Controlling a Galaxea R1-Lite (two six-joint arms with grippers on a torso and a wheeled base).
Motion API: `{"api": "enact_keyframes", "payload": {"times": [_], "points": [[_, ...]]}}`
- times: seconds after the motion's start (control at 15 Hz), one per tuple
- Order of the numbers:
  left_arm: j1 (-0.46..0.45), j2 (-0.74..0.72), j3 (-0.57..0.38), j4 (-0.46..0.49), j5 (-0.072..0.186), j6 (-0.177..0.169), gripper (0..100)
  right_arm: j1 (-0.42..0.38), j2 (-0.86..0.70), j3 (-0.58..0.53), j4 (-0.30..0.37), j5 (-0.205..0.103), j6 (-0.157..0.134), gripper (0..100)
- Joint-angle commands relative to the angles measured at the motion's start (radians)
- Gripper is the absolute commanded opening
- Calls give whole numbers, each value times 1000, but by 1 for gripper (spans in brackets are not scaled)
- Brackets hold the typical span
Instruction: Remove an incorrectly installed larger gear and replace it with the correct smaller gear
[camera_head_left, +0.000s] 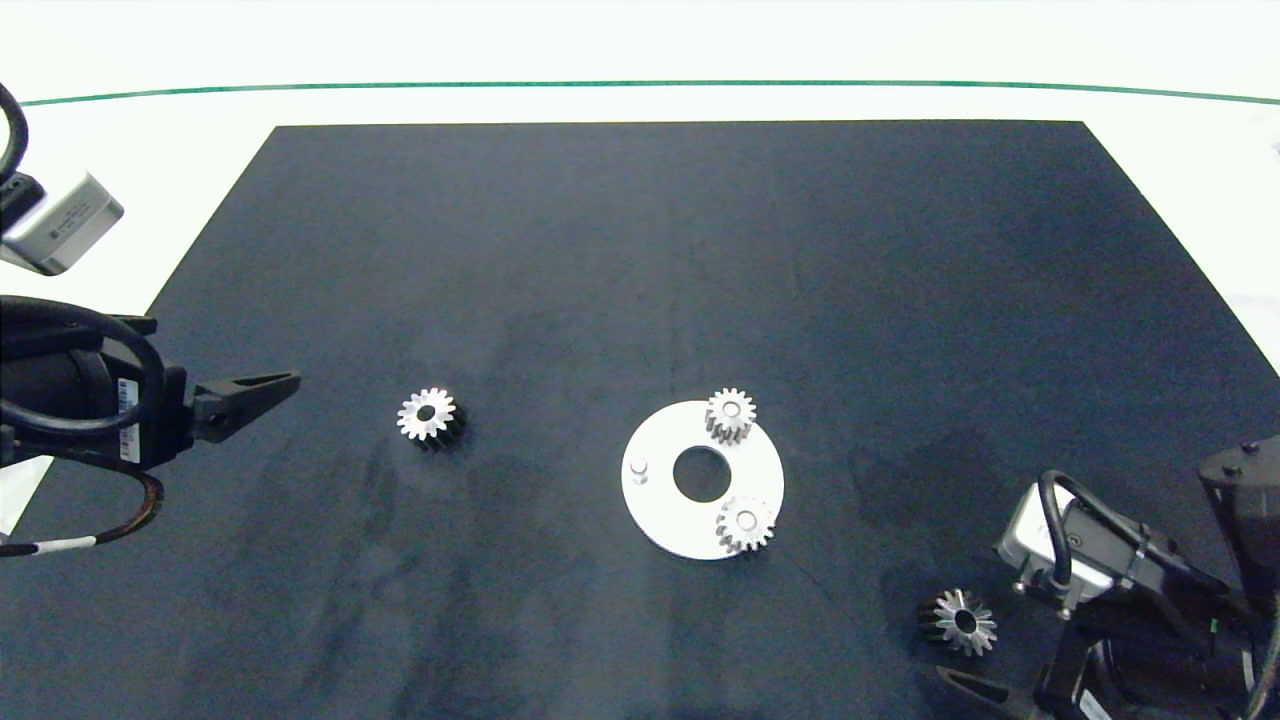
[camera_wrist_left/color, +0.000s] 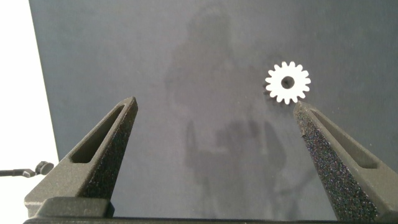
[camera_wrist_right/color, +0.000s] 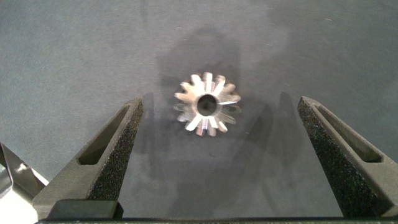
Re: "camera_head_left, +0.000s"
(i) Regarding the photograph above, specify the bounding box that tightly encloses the larger steel gear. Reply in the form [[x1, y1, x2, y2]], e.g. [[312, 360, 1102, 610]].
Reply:
[[715, 495, 778, 556], [917, 588, 999, 658]]

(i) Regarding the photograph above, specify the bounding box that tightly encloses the small steel gear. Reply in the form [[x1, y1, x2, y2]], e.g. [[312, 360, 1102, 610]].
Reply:
[[396, 386, 469, 453], [704, 387, 758, 446]]

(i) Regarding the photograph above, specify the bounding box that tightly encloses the round white plate with pins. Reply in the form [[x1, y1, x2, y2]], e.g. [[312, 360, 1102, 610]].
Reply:
[[620, 399, 786, 561]]

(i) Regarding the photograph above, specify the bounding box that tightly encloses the dark rectangular mat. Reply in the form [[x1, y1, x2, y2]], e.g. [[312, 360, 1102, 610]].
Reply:
[[0, 120, 1280, 720]]

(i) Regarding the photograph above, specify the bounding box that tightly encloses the thin cable white tag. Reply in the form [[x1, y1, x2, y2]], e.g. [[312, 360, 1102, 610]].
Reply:
[[0, 468, 166, 559]]

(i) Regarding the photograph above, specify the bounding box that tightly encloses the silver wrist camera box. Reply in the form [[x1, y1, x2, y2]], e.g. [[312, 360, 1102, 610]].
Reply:
[[994, 482, 1146, 607], [0, 172, 126, 278]]

